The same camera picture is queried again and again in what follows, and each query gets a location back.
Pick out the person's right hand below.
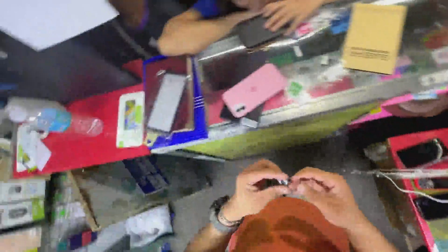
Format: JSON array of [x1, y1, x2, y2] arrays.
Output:
[[289, 167, 361, 230]]

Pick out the person's left hand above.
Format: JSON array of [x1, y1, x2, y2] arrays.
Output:
[[224, 159, 291, 222]]

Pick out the small dark metal part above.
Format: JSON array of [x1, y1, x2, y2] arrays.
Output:
[[265, 178, 291, 188]]

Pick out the dark phone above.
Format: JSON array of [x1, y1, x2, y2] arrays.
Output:
[[220, 103, 265, 128]]

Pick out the person's orange shirt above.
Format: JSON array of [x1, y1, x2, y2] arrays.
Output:
[[229, 196, 351, 252]]

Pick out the glass display counter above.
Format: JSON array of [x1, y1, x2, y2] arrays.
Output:
[[184, 0, 448, 160]]

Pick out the grey black wristwatch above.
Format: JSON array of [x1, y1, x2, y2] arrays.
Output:
[[209, 195, 242, 234]]

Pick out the pink phone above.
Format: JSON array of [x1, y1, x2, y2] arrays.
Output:
[[222, 63, 288, 118]]

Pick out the pink flat packet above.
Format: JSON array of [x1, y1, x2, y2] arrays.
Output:
[[347, 87, 448, 127]]

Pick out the grey metal bar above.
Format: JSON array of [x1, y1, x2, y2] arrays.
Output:
[[351, 169, 448, 179]]

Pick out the blue rimmed tray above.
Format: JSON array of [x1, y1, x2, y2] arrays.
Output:
[[142, 55, 209, 151]]

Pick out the red open box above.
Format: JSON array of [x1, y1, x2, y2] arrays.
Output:
[[386, 128, 448, 252]]

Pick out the grey phone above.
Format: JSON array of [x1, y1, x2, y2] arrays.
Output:
[[147, 73, 188, 133]]

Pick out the dark blue calculator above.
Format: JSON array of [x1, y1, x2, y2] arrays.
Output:
[[123, 156, 170, 195]]

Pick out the white plastic bag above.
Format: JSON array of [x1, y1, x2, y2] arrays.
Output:
[[94, 205, 174, 251]]

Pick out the black phone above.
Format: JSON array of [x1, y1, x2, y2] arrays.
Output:
[[236, 15, 291, 49]]

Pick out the white phone box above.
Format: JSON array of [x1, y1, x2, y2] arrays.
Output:
[[116, 91, 145, 148]]

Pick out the brown cardboard box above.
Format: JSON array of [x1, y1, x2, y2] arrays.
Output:
[[342, 3, 408, 75]]

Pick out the red counter mat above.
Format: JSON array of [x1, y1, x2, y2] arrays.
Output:
[[13, 59, 188, 179]]

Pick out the clear plastic bottle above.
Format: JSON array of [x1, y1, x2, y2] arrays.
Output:
[[5, 97, 104, 138]]

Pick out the white paper slips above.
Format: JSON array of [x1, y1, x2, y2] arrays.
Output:
[[16, 124, 52, 173]]

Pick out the stack of white boxes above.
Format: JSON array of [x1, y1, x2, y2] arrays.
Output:
[[0, 178, 47, 230]]

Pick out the white paper sheet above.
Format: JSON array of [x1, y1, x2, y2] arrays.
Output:
[[0, 0, 119, 52]]

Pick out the thin metal bracelet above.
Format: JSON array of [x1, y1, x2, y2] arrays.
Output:
[[217, 210, 244, 228]]

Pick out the white cable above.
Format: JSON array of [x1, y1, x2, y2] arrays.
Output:
[[376, 171, 448, 204]]

